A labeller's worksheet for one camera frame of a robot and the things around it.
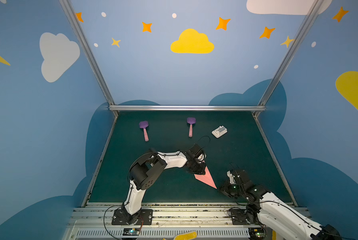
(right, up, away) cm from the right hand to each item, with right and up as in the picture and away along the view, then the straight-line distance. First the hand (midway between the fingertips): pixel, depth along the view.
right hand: (218, 187), depth 84 cm
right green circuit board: (+15, -17, -12) cm, 26 cm away
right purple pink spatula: (-13, +39, +31) cm, 52 cm away
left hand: (-6, +6, +4) cm, 10 cm away
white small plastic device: (+7, +31, +25) cm, 40 cm away
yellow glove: (-17, -17, -15) cm, 28 cm away
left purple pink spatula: (-50, +37, +30) cm, 69 cm away
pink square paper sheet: (-6, +4, +5) cm, 8 cm away
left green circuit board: (-46, -17, -12) cm, 50 cm away
